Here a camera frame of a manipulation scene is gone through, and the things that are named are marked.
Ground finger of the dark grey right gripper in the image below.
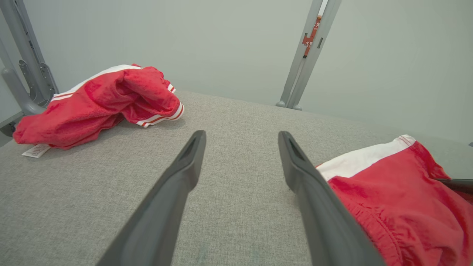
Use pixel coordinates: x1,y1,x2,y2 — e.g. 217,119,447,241
435,178,473,194

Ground red sticker on post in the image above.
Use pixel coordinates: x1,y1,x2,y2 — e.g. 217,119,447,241
302,15,323,58

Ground grey metal double post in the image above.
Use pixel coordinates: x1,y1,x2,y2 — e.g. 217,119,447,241
275,0,342,111

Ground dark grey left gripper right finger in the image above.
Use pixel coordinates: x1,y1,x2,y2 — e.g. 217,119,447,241
277,130,387,266

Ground red and white jersey shirt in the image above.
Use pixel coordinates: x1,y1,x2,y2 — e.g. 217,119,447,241
316,134,473,266

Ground red shorts with white stripes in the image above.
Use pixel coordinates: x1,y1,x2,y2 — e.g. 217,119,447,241
13,64,184,158

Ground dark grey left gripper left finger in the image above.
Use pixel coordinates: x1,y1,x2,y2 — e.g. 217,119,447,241
96,129,207,266

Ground grey metal wheeled frame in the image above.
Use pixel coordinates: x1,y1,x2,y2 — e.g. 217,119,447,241
0,0,59,137

